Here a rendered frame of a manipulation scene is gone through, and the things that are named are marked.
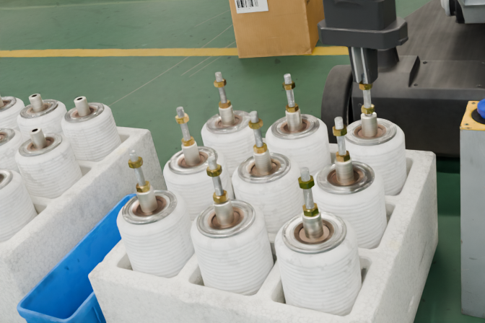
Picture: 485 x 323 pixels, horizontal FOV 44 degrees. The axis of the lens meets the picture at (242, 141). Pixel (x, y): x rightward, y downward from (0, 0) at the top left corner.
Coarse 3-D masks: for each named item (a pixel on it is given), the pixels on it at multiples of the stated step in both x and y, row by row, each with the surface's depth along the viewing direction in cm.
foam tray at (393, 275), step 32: (416, 160) 92; (416, 192) 85; (416, 224) 84; (192, 256) 82; (384, 256) 75; (416, 256) 86; (96, 288) 83; (128, 288) 80; (160, 288) 77; (192, 288) 76; (384, 288) 71; (416, 288) 88; (128, 320) 84; (160, 320) 80; (192, 320) 77; (224, 320) 74; (256, 320) 71; (288, 320) 69; (320, 320) 68; (352, 320) 67; (384, 320) 72
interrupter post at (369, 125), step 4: (364, 116) 86; (372, 116) 86; (376, 116) 86; (364, 120) 86; (368, 120) 86; (372, 120) 86; (376, 120) 86; (364, 124) 86; (368, 124) 86; (372, 124) 86; (376, 124) 87; (364, 128) 87; (368, 128) 86; (372, 128) 86; (376, 128) 87; (364, 132) 87; (368, 132) 87; (372, 132) 87; (376, 132) 87
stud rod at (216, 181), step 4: (212, 156) 72; (208, 160) 71; (212, 160) 71; (212, 164) 71; (216, 164) 72; (212, 168) 72; (216, 168) 72; (212, 180) 73; (216, 180) 72; (220, 180) 73; (216, 184) 73; (220, 184) 73; (216, 188) 73; (220, 188) 73; (216, 192) 73; (220, 192) 73
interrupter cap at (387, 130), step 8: (360, 120) 91; (384, 120) 90; (352, 128) 89; (360, 128) 89; (384, 128) 88; (392, 128) 87; (352, 136) 87; (360, 136) 87; (368, 136) 87; (376, 136) 87; (384, 136) 86; (392, 136) 85; (360, 144) 85; (368, 144) 85; (376, 144) 85
